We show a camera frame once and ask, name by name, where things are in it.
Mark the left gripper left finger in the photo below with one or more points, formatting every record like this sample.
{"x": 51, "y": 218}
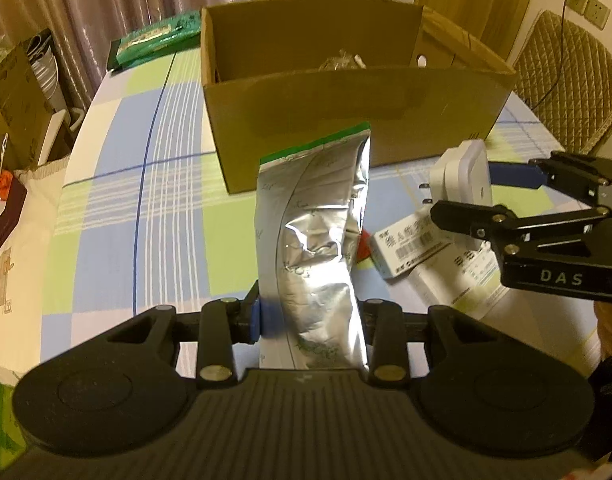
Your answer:
{"x": 225, "y": 322}

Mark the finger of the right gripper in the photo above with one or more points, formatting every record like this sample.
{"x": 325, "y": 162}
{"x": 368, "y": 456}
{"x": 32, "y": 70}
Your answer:
{"x": 485, "y": 222}
{"x": 585, "y": 178}

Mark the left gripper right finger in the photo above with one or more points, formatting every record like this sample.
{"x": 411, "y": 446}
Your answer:
{"x": 385, "y": 332}

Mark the white square night light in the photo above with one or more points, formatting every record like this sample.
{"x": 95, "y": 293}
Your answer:
{"x": 461, "y": 175}

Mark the white parrot ointment box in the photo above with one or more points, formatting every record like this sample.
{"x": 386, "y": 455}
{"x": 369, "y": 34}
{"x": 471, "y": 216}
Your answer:
{"x": 404, "y": 244}

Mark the silver foil pouch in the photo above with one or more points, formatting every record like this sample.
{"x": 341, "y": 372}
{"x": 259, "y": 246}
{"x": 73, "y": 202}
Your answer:
{"x": 310, "y": 204}

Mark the white green tablet box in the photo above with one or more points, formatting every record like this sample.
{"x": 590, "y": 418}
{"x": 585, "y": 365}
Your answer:
{"x": 467, "y": 280}

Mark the clear plastic square case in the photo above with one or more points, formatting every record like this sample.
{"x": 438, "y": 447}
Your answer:
{"x": 343, "y": 61}

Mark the person's right hand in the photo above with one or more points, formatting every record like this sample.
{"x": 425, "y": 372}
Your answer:
{"x": 603, "y": 313}

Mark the red candy packet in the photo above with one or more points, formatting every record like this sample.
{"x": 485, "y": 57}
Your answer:
{"x": 364, "y": 248}

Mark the quilted chair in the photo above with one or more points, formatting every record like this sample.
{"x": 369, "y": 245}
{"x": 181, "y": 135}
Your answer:
{"x": 564, "y": 75}

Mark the checkered tablecloth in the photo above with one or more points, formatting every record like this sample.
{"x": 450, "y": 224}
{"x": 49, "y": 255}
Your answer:
{"x": 144, "y": 217}

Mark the dark wooden tray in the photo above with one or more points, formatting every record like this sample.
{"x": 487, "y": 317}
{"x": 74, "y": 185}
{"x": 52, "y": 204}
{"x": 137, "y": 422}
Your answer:
{"x": 10, "y": 213}

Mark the green tissue pack stack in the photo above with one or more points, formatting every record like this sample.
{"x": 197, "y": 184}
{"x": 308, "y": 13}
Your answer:
{"x": 12, "y": 443}

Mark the brown cardboard box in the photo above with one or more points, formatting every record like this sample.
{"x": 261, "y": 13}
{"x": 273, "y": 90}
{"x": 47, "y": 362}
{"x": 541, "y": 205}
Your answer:
{"x": 264, "y": 91}

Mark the green wet wipes pack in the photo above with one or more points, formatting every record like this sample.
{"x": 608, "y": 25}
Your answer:
{"x": 168, "y": 36}

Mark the open brown cardboard carton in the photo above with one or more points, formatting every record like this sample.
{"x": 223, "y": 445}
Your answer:
{"x": 25, "y": 113}

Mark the wall socket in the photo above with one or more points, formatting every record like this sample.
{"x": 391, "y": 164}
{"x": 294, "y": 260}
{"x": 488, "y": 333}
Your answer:
{"x": 594, "y": 11}

